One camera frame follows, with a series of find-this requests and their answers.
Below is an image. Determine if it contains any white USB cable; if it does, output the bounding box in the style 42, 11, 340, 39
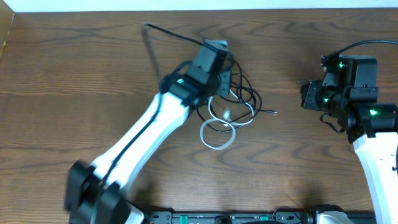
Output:
199, 88, 256, 151

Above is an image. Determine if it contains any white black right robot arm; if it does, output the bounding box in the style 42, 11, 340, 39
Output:
300, 80, 397, 223

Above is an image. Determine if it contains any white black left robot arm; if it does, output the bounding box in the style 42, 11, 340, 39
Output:
64, 61, 231, 224

